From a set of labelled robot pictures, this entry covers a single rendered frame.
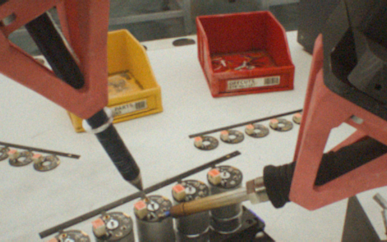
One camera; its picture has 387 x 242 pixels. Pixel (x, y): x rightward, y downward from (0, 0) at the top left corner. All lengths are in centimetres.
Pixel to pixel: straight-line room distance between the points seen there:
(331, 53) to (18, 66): 13
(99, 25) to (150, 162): 26
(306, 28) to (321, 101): 47
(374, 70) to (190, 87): 42
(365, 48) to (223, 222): 19
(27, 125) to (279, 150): 27
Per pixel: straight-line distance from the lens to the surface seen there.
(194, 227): 32
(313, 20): 65
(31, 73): 20
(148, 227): 30
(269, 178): 26
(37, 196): 44
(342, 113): 21
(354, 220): 32
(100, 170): 45
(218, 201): 28
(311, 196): 25
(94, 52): 21
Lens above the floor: 101
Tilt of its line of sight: 31 degrees down
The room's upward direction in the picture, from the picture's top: 3 degrees counter-clockwise
